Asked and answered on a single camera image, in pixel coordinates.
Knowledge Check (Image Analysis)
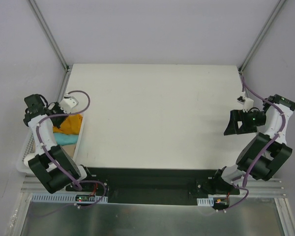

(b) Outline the orange t shirt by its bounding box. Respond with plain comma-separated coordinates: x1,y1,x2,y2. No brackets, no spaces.
53,114,83,135

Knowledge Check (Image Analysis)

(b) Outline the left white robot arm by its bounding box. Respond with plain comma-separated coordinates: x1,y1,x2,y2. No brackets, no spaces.
24,90,94,194

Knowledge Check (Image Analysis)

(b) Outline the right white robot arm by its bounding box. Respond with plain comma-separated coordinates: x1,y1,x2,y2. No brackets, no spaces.
210,94,295,194

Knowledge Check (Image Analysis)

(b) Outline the teal rolled t shirt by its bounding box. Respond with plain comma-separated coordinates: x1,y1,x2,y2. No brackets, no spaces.
54,133,79,146

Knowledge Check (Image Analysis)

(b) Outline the beige rolled t shirt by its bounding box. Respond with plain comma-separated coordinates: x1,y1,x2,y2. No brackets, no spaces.
62,144,76,159

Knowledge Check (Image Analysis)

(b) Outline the white plastic basket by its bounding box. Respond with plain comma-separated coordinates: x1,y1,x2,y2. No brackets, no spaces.
16,120,85,175

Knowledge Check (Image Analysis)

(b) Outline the white rolled t shirt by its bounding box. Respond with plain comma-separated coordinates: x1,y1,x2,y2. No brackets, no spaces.
24,153,38,169

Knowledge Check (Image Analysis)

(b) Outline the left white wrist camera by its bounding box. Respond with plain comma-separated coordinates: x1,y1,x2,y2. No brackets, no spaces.
59,93,79,114

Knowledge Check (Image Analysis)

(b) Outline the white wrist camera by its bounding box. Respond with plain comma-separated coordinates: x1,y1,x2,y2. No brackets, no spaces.
59,93,79,114
237,92,254,113

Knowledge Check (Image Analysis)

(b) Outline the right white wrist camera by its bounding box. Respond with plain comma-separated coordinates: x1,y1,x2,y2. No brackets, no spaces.
237,92,254,113

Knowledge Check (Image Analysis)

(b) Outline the left aluminium frame post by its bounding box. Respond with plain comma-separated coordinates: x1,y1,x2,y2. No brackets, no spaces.
27,0,72,72

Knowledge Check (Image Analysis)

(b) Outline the aluminium frame post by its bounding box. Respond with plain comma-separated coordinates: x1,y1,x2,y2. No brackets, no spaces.
238,0,288,75
27,0,72,72

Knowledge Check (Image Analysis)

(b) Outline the right white cable duct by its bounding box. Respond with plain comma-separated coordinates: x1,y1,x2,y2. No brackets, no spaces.
197,197,214,207

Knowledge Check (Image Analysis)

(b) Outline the white cable duct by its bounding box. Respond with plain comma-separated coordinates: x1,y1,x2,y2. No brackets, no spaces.
197,197,214,207
31,193,108,205

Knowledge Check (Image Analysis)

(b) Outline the left white cable duct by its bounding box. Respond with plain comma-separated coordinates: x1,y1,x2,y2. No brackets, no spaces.
31,193,108,205

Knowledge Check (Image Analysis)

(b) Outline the right aluminium frame post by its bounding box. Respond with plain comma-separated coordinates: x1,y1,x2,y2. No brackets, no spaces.
238,0,288,75

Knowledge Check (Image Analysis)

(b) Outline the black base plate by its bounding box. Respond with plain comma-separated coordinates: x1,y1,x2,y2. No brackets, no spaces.
65,168,240,206

